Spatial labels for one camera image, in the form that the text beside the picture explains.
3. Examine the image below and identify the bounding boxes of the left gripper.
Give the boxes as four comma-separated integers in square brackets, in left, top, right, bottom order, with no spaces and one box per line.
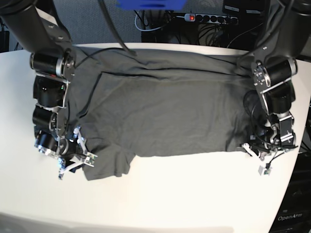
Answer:
[241,143,272,168]

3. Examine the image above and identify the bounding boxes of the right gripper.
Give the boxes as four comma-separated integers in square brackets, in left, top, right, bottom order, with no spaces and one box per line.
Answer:
[58,126,90,180]

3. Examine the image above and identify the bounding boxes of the grey T-shirt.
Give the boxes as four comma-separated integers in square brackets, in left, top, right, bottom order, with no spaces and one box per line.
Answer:
[68,47,266,181]

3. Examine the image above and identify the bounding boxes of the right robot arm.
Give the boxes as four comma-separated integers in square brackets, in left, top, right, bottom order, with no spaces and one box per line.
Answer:
[0,0,97,179]

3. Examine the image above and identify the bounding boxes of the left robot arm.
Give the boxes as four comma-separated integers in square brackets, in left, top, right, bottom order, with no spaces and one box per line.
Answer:
[237,0,311,175]

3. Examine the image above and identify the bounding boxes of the black OpenArm box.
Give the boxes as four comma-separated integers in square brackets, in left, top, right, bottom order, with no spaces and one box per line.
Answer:
[269,152,311,233]

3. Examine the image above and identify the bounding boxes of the black box at left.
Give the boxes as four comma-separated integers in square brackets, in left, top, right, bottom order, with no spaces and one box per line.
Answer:
[0,31,10,53]

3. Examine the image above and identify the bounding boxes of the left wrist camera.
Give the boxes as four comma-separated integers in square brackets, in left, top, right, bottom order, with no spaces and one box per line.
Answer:
[258,166,272,176]

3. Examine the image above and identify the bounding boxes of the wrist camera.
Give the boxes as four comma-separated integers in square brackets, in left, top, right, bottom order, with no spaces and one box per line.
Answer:
[258,166,272,176]
[84,152,98,167]

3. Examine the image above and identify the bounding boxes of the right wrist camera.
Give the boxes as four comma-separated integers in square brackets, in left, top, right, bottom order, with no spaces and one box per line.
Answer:
[84,152,98,167]

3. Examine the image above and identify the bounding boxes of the white cable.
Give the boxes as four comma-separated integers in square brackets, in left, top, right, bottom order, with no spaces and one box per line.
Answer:
[134,10,163,32]

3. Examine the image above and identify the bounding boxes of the blue plastic mount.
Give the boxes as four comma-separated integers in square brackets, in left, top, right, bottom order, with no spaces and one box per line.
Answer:
[117,0,187,10]

